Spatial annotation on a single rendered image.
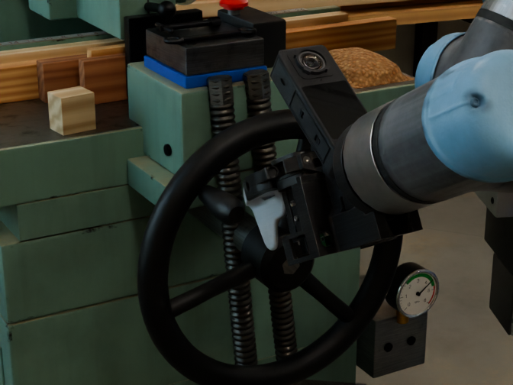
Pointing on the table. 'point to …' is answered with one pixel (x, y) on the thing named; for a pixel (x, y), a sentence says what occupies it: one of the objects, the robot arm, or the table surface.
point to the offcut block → (72, 110)
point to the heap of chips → (366, 68)
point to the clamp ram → (135, 40)
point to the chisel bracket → (111, 13)
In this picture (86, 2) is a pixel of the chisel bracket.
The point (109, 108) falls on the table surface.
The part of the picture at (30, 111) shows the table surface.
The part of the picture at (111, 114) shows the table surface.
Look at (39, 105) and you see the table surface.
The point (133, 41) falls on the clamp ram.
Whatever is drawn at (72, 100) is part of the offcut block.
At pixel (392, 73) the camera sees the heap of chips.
